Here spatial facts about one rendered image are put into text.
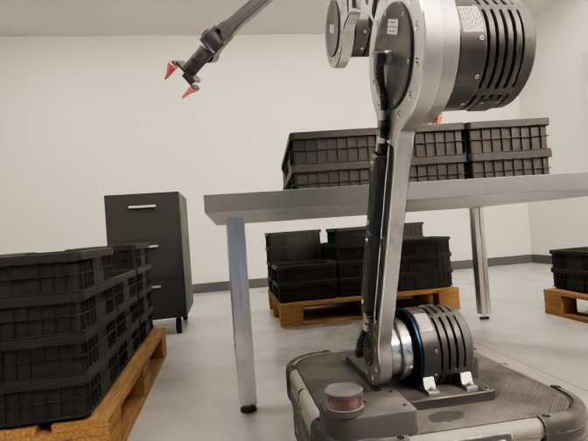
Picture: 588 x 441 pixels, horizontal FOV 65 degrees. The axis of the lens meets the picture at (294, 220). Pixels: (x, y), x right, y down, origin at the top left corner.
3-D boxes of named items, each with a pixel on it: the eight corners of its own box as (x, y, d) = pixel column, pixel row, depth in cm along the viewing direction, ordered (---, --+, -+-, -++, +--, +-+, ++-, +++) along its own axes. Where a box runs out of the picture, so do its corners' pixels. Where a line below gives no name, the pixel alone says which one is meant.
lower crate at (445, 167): (471, 189, 154) (468, 154, 154) (383, 195, 152) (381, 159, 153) (429, 198, 194) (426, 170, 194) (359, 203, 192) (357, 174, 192)
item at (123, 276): (121, 374, 161) (115, 278, 162) (30, 385, 157) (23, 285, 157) (141, 346, 201) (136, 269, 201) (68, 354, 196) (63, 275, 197)
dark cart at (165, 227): (188, 335, 285) (178, 191, 286) (112, 343, 278) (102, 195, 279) (194, 317, 346) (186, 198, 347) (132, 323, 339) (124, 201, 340)
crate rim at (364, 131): (379, 134, 153) (378, 127, 153) (290, 139, 151) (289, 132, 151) (355, 154, 193) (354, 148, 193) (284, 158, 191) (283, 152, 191)
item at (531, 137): (553, 151, 157) (550, 118, 157) (469, 157, 155) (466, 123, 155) (495, 167, 196) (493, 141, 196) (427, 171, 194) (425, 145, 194)
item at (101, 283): (89, 420, 122) (78, 251, 122) (-34, 436, 117) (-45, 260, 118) (122, 374, 161) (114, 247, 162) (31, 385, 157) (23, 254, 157)
